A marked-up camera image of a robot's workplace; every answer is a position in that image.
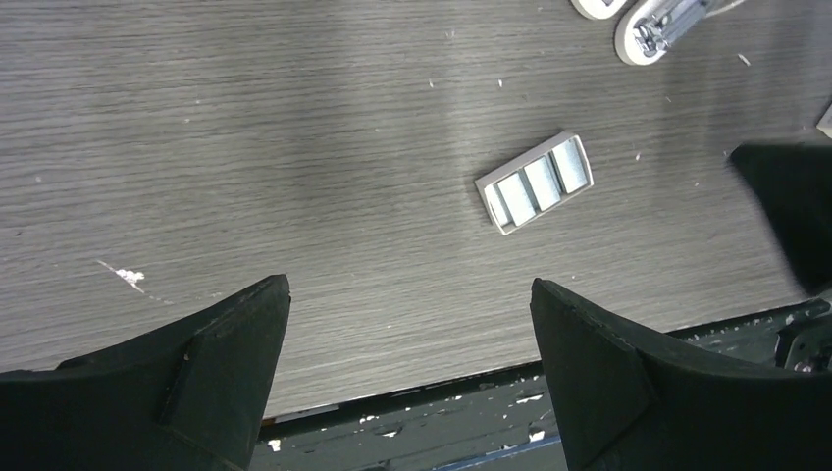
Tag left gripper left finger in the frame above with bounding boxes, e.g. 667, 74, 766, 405
1, 275, 290, 470

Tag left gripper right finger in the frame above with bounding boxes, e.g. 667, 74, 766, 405
530, 279, 831, 470

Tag beige white stapler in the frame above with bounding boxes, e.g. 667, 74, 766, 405
570, 0, 628, 21

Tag white staple remover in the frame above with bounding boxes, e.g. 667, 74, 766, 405
614, 0, 745, 66

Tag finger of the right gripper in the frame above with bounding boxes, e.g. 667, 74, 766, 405
729, 142, 831, 296

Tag staple tray with staples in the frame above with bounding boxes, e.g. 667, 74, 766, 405
475, 131, 594, 236

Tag white staple box sleeve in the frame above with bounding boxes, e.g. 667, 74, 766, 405
815, 105, 832, 138

